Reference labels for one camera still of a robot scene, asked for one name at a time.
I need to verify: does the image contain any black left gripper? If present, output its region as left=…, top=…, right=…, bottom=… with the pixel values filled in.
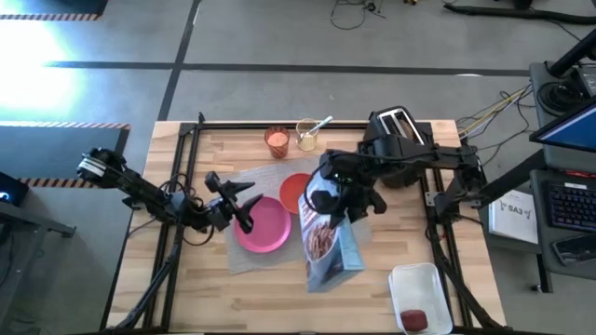
left=199, top=170, right=264, bottom=235

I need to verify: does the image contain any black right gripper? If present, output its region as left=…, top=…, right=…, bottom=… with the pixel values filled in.
left=305, top=151, right=387, bottom=229

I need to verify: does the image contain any grey woven placemat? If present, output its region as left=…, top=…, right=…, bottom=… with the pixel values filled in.
left=218, top=155, right=373, bottom=275

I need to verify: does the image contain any pink plastic plate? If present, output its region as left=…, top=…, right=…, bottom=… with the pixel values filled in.
left=234, top=195, right=293, bottom=255

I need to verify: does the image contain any cinnamon squares cereal box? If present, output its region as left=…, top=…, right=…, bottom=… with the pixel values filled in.
left=297, top=185, right=367, bottom=294

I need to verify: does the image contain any orange plastic bowl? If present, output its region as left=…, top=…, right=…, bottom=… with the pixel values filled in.
left=278, top=172, right=313, bottom=215

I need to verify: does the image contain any orange faceted cup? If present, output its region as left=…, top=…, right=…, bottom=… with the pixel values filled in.
left=264, top=126, right=291, bottom=160

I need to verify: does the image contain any clear ribbed glass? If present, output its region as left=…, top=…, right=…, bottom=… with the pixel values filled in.
left=295, top=117, right=320, bottom=153

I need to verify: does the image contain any white plastic tray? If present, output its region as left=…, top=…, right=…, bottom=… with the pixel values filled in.
left=387, top=261, right=454, bottom=335

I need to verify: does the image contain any brown toast slice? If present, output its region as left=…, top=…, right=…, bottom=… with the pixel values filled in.
left=400, top=118, right=418, bottom=141

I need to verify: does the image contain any red apple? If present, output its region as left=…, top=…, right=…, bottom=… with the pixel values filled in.
left=400, top=308, right=429, bottom=333

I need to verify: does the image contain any black two-slot toaster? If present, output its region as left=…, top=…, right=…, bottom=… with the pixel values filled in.
left=365, top=105, right=432, bottom=190

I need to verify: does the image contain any white paper sheet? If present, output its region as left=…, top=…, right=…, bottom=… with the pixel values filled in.
left=488, top=188, right=540, bottom=246

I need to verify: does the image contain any large black hazard-striped mat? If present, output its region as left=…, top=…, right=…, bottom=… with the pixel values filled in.
left=0, top=121, right=131, bottom=187

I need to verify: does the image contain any grey metal stand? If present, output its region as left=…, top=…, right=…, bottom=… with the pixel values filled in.
left=0, top=199, right=78, bottom=335

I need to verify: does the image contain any black backlit keyboard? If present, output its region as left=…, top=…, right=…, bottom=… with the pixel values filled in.
left=547, top=179, right=596, bottom=234

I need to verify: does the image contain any black device with blue light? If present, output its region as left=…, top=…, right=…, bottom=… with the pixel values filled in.
left=0, top=171, right=30, bottom=208

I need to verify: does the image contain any smartphone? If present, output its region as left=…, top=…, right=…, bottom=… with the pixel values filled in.
left=552, top=234, right=596, bottom=267

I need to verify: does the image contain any computer monitor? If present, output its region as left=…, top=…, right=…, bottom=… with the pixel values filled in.
left=529, top=100, right=596, bottom=154

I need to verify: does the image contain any grey computer desk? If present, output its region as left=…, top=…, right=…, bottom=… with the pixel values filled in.
left=481, top=60, right=596, bottom=294

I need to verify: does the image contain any small black hazard-striped mat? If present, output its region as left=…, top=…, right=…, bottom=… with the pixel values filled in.
left=0, top=0, right=109, bottom=22

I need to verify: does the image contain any black aluminium table frame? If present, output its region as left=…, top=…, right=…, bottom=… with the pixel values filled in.
left=100, top=111, right=508, bottom=335

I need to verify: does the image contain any bundle of cables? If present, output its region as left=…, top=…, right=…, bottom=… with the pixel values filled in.
left=455, top=83, right=536, bottom=181

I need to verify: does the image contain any thin black floor cable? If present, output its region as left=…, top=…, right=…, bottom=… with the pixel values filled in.
left=329, top=0, right=387, bottom=32

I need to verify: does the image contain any coiled black cable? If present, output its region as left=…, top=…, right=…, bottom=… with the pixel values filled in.
left=537, top=81, right=578, bottom=117

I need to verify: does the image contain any thick black hose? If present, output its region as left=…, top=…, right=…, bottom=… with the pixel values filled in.
left=441, top=3, right=596, bottom=26

